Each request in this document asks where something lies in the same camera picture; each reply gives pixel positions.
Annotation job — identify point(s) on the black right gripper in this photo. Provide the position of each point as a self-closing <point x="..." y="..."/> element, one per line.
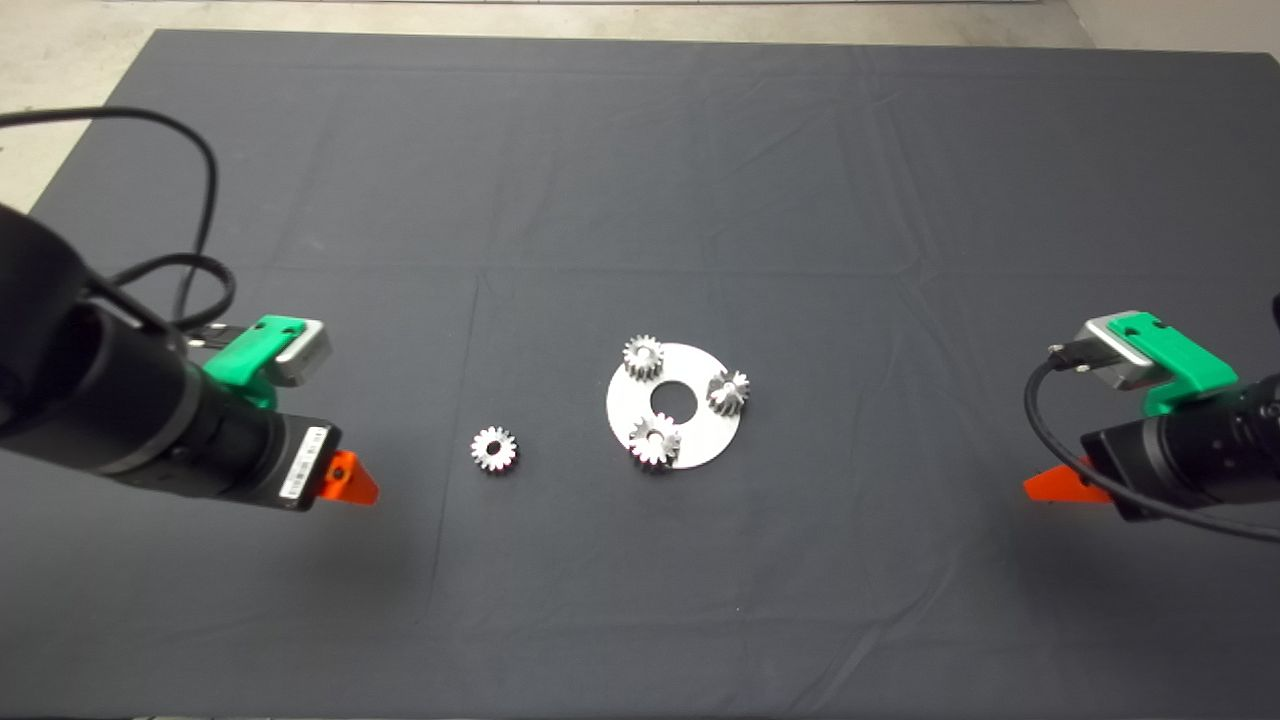
<point x="1170" y="455"/>

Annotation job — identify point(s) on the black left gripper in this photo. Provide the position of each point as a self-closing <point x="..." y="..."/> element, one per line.
<point x="270" y="455"/>

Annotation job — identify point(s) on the small steel gear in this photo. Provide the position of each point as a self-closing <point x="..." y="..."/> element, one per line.
<point x="504" y="457"/>
<point x="643" y="358"/>
<point x="729" y="394"/>

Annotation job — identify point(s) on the large steel gear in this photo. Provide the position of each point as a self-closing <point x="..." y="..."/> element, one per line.
<point x="645" y="450"/>

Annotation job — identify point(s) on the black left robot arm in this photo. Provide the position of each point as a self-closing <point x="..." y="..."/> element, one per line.
<point x="80" y="380"/>

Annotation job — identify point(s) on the round metal plate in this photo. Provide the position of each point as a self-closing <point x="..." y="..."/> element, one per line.
<point x="700" y="440"/>

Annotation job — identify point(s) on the dark grey table cloth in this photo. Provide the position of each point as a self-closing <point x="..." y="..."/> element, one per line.
<point x="800" y="200"/>

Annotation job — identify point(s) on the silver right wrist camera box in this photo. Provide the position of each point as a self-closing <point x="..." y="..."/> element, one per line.
<point x="1105" y="355"/>

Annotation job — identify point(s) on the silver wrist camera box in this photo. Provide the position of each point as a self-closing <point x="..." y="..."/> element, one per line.
<point x="305" y="355"/>
<point x="1105" y="355"/>

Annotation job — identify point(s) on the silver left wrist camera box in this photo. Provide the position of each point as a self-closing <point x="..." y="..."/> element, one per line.
<point x="305" y="355"/>

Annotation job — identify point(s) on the green right camera mount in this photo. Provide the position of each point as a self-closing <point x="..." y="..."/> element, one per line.
<point x="1185" y="365"/>

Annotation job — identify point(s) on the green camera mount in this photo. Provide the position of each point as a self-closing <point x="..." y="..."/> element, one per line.
<point x="245" y="360"/>
<point x="1185" y="365"/>

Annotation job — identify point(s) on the green left camera mount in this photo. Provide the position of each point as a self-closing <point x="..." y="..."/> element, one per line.
<point x="245" y="360"/>

